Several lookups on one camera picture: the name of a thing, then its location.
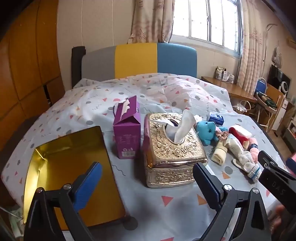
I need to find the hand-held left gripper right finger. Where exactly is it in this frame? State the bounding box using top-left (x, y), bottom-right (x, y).
top-left (193, 162), bottom-right (272, 241)

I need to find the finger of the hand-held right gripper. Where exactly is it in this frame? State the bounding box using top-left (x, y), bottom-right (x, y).
top-left (258, 151), bottom-right (287, 174)

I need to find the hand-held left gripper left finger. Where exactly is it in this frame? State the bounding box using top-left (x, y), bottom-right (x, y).
top-left (23, 162), bottom-right (103, 241)

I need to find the pink fluffy sock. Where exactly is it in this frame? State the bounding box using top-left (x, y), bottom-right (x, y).
top-left (245, 138), bottom-right (260, 163)

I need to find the white striped sock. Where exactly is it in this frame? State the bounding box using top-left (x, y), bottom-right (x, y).
top-left (232, 151), bottom-right (263, 179)

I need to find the red sock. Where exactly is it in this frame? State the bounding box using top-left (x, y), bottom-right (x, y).
top-left (229, 127), bottom-right (250, 149)

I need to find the white plastic sock package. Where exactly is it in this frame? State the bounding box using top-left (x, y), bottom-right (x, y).
top-left (225, 137), bottom-right (243, 153)

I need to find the gold tin box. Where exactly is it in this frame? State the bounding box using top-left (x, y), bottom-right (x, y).
top-left (23, 126), bottom-right (126, 226)

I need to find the beige cloth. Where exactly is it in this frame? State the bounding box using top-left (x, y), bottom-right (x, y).
top-left (211, 140), bottom-right (229, 166)

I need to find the blue teddy bear plush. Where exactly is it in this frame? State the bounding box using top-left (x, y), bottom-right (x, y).
top-left (196, 120), bottom-right (220, 146)

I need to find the blue tissue packet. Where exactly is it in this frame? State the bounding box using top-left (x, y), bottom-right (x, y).
top-left (209, 112), bottom-right (225, 127)

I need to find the pink brown scrunchie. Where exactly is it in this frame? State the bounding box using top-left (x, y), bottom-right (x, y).
top-left (216, 130), bottom-right (230, 141)

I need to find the gold ornate tissue box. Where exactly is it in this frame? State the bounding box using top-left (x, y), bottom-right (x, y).
top-left (142, 109), bottom-right (208, 188)

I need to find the dark green bag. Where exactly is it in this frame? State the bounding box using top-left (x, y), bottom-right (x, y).
top-left (255, 91), bottom-right (277, 112)

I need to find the purple tissue carton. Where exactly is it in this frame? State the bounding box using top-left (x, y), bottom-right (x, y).
top-left (112, 96), bottom-right (141, 160)

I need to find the blue folding chair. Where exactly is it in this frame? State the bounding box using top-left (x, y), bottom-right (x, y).
top-left (254, 77), bottom-right (278, 132)

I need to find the wooden desk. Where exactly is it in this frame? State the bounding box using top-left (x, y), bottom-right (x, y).
top-left (201, 76), bottom-right (258, 105)

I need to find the printed bed sheet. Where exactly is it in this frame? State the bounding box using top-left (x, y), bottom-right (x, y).
top-left (1, 73), bottom-right (296, 241)

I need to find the black television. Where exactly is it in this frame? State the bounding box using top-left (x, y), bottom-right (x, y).
top-left (268, 65), bottom-right (290, 93)

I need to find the cluster of small boxes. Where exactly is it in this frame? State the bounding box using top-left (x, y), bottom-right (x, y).
top-left (215, 67), bottom-right (236, 82)

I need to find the patterned beige curtain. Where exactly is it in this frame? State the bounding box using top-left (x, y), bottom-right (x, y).
top-left (237, 0), bottom-right (270, 93)
top-left (127, 0), bottom-right (175, 44)

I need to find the black upright cushion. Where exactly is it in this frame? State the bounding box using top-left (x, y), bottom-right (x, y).
top-left (71, 46), bottom-right (86, 88)

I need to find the grey yellow blue headboard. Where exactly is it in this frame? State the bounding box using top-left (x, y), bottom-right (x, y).
top-left (81, 42), bottom-right (198, 80)

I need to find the wooden wardrobe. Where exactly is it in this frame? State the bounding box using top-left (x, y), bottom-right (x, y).
top-left (0, 0), bottom-right (66, 144)

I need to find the window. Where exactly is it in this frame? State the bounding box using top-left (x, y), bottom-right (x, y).
top-left (170, 0), bottom-right (243, 56)

